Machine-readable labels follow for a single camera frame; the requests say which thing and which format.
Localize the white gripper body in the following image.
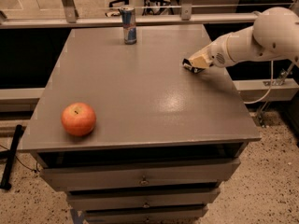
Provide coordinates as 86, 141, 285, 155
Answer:
209, 34, 234, 68

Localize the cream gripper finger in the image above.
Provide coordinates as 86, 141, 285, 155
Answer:
189, 55, 212, 69
193, 45, 211, 59

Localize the blue rxbar wrapper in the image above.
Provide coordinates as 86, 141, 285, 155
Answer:
182, 59, 203, 74

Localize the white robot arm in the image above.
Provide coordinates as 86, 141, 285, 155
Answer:
183, 7, 299, 72

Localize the red apple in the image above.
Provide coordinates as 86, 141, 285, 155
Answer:
61, 103, 96, 136

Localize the grey drawer cabinet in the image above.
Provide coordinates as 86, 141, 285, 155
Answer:
19, 23, 262, 224

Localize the blue silver energy drink can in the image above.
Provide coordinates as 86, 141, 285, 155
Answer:
121, 5, 136, 45

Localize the top drawer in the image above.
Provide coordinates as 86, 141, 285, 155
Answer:
41, 158, 240, 191

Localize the drawer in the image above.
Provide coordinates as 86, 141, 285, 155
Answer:
67, 188, 220, 211
84, 205, 207, 224
41, 158, 240, 191

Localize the middle drawer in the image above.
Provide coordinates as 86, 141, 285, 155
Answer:
67, 188, 220, 211

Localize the grey metal railing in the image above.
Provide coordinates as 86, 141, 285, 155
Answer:
0, 0, 299, 30

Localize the bottom drawer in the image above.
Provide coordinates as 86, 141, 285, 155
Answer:
84, 205, 207, 224

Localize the black bar on floor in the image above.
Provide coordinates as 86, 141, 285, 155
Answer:
0, 124, 22, 190

